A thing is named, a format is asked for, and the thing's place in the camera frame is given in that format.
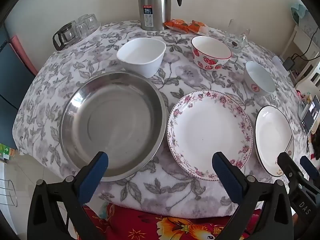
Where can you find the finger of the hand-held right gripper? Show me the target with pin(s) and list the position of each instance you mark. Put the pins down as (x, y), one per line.
(287, 165)
(308, 166)

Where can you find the floral rimmed white plate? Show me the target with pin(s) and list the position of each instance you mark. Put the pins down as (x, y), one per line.
(210, 135)

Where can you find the green box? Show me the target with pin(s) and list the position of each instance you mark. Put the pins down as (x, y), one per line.
(7, 152)

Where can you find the white square bowl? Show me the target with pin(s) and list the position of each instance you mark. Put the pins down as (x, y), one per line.
(142, 52)

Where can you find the blue cabinet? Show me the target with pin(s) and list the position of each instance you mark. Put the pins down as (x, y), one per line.
(15, 80)

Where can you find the red floral cloth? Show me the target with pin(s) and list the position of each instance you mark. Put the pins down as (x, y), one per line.
(162, 227)

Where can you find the stainless steel thermos jug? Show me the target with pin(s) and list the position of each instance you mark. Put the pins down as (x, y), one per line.
(155, 5)

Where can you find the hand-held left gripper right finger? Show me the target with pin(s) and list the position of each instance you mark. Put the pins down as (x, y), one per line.
(228, 177)

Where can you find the dark dried fruit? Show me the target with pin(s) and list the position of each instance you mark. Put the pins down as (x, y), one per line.
(234, 44)

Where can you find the clear glass cup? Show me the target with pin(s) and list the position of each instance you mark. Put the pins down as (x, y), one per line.
(82, 28)
(91, 21)

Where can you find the small white bowl red mark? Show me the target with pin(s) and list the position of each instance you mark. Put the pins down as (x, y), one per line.
(260, 76)

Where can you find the white wooden furniture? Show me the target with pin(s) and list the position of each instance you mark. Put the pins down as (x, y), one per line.
(306, 72)

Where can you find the pink strip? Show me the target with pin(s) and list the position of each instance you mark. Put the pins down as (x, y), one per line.
(23, 52)

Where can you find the clear tall glass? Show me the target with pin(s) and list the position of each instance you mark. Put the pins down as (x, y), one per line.
(238, 26)

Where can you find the clear glass mug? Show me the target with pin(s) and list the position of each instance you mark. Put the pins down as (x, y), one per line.
(235, 42)

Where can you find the orange snack packet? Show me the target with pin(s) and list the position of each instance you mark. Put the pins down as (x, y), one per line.
(176, 25)
(198, 27)

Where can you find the small colourful boxes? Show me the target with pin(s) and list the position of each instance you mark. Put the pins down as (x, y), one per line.
(305, 101)

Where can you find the smartphone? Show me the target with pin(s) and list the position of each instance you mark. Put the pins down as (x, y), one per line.
(311, 116)

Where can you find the dark cloth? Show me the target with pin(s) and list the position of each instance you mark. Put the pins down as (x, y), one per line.
(314, 142)

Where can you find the pale green bag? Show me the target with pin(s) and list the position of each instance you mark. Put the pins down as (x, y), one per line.
(300, 12)

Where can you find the stainless steel basin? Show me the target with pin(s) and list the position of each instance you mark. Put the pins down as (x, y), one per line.
(112, 125)

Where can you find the black rimmed white plate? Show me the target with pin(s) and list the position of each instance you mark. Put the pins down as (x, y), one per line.
(272, 137)

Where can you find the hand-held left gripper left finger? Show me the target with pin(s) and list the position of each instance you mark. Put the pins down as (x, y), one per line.
(93, 177)

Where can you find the strawberry print bowl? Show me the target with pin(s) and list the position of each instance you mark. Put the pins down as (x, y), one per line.
(211, 50)

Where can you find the black charger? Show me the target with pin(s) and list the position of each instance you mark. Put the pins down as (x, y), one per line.
(289, 63)

